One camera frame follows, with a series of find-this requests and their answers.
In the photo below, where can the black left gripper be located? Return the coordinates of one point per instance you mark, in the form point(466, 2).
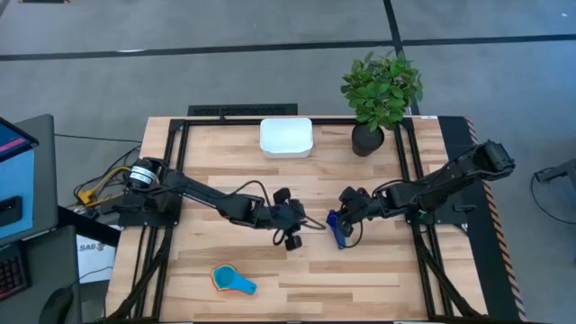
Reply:
point(283, 215)

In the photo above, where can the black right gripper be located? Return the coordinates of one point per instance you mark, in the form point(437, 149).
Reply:
point(364, 206)

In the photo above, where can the purple plastic measuring cup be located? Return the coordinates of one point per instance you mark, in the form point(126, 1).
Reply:
point(335, 227)

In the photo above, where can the blue plastic measuring cup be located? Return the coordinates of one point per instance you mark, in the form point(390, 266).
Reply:
point(227, 276)

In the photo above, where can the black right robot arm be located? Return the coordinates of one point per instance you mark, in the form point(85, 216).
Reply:
point(450, 176)

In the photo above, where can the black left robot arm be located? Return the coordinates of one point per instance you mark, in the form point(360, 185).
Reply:
point(202, 193)

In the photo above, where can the white rectangular basket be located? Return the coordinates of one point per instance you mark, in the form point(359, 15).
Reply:
point(286, 137)

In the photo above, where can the black plant pot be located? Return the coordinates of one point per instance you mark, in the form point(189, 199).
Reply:
point(366, 141)

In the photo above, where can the black floor vent grille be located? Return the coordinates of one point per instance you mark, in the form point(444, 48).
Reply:
point(243, 110)

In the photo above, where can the green leafy plant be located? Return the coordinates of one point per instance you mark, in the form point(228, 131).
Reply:
point(382, 87)

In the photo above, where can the white printed paper sheet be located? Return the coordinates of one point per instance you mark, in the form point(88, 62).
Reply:
point(92, 261)

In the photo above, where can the grey stand leg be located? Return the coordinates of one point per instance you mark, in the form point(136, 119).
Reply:
point(558, 171)

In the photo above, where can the grey side desk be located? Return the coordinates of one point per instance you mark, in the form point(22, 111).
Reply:
point(45, 180)

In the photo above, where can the black computer mouse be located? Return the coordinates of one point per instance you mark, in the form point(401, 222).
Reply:
point(56, 306)

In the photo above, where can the black phone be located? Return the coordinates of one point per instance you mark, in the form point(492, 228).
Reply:
point(9, 211)

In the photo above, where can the black keyboard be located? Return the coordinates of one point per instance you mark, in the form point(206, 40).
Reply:
point(11, 276)

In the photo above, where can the black aluminium table frame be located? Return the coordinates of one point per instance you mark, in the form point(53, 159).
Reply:
point(234, 121)

